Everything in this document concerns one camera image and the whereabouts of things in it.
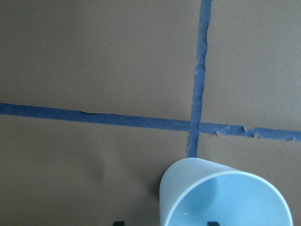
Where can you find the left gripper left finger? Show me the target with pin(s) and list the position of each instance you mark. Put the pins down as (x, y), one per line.
(119, 223)

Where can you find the light blue cup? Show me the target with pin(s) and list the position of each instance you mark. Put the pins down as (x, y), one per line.
(194, 191)

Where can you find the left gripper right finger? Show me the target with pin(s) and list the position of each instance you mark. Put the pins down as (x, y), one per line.
(212, 223)

